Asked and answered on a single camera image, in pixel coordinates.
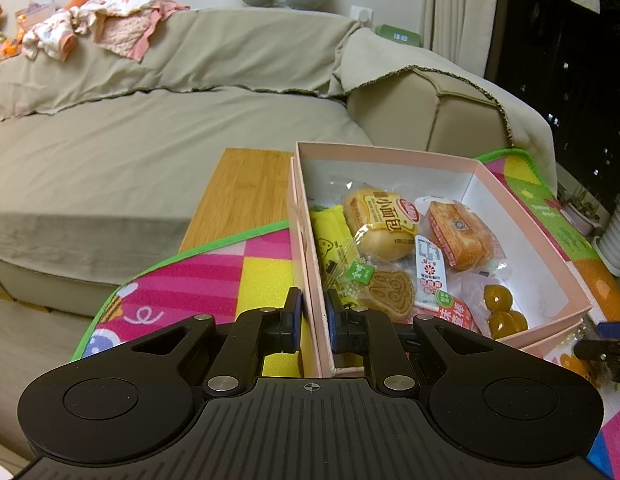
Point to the pile of baby clothes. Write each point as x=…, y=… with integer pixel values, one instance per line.
x=52, y=32

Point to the olive candied fruit packet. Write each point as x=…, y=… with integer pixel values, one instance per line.
x=499, y=315

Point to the pink box lid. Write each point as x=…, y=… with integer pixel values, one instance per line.
x=559, y=343

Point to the white ribbed container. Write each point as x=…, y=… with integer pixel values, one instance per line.
x=614, y=245

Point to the pink baby garment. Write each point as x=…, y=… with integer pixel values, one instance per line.
x=125, y=32

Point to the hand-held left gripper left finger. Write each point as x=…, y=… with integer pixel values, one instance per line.
x=296, y=325

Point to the clear plastic box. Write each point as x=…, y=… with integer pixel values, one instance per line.
x=35, y=12

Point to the small bamboo table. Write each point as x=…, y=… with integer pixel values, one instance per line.
x=240, y=195

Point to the white wall socket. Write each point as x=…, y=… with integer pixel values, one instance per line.
x=362, y=13

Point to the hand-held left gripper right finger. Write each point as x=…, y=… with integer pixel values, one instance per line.
x=333, y=327

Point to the rectangular toast cake packet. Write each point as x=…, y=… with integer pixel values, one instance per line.
x=462, y=235

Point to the green digital clock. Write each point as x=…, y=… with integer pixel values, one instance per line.
x=397, y=36

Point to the colourful checkered play mat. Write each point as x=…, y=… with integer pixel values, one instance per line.
x=190, y=285

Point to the cream curtain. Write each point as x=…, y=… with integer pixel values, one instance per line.
x=454, y=10

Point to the yellow snack packet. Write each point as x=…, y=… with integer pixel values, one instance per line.
x=330, y=240

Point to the small toy pile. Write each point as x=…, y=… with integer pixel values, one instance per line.
x=0, y=45

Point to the beige sofa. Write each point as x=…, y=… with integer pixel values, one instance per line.
x=140, y=170

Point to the beige armrest throw cover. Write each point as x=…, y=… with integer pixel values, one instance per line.
x=384, y=60

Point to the hawthorn stick snack packet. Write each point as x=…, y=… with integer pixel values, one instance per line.
x=432, y=280

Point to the round bread bun packet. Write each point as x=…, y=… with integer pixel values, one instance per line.
x=379, y=225

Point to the potted plant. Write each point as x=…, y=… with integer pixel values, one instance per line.
x=582, y=217

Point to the brown cookie packet green label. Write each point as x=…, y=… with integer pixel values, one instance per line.
x=389, y=295

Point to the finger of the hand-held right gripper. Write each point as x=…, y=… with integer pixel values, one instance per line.
x=614, y=331

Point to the orange toy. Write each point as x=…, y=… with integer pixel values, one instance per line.
x=78, y=0

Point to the pink cardboard box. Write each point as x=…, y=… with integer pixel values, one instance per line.
x=529, y=260

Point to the beige backrest throw cover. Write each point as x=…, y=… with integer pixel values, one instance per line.
x=230, y=50

